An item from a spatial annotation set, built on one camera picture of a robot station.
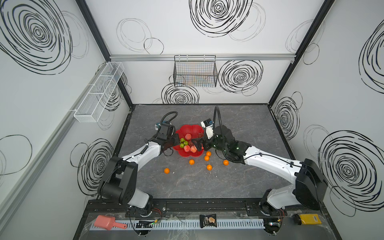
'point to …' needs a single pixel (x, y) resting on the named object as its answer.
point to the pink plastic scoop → (107, 222)
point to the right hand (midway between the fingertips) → (196, 137)
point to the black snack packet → (208, 220)
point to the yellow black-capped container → (306, 219)
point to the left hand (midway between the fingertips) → (178, 137)
